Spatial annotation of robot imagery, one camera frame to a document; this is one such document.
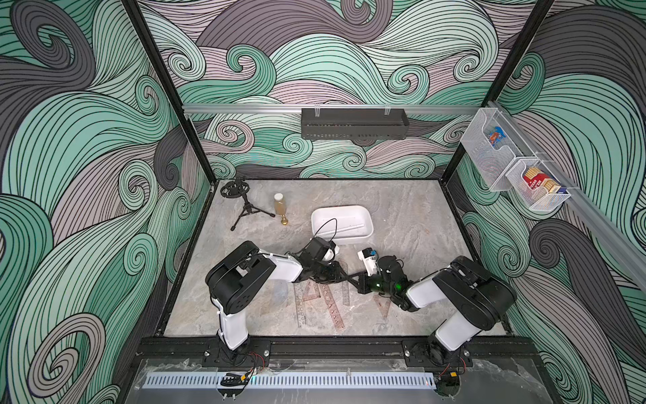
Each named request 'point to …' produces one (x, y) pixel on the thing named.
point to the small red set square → (383, 303)
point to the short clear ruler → (346, 295)
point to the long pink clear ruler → (299, 297)
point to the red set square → (312, 290)
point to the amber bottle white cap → (280, 207)
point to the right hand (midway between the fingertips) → (350, 278)
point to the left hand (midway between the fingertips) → (348, 276)
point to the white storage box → (342, 224)
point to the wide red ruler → (336, 317)
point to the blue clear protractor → (279, 290)
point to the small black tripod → (236, 188)
